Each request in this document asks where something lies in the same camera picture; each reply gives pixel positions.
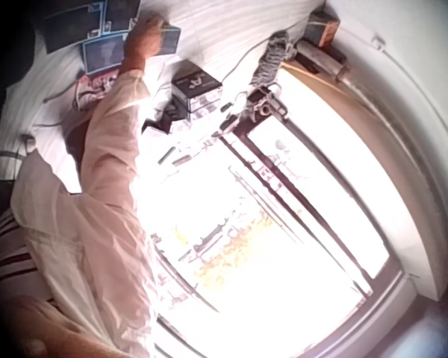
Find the person's right hand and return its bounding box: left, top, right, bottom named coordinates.
left=122, top=15, right=169, bottom=60

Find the dark blue-edged card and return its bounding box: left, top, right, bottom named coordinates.
left=158, top=24, right=181, bottom=55

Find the dark card with white corners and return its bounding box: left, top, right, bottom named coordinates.
left=103, top=0, right=141, bottom=34

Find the blue-framed dark card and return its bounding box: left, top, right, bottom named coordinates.
left=81, top=32, right=129, bottom=75

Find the black box with white print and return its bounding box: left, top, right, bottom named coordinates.
left=170, top=69, right=223, bottom=101

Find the large dark card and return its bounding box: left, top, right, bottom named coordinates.
left=43, top=4, right=108, bottom=54

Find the red patterned pouch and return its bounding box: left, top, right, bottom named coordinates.
left=74, top=70, right=119, bottom=111

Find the metal window latch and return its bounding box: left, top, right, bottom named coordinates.
left=220, top=84, right=290, bottom=131

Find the black flat box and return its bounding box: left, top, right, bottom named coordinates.
left=293, top=39, right=347, bottom=74

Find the brown cardboard box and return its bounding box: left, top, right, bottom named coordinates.
left=305, top=10, right=340, bottom=48

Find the white cable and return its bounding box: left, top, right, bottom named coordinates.
left=220, top=36, right=273, bottom=81

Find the window frame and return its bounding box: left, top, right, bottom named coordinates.
left=149, top=61, right=448, bottom=358

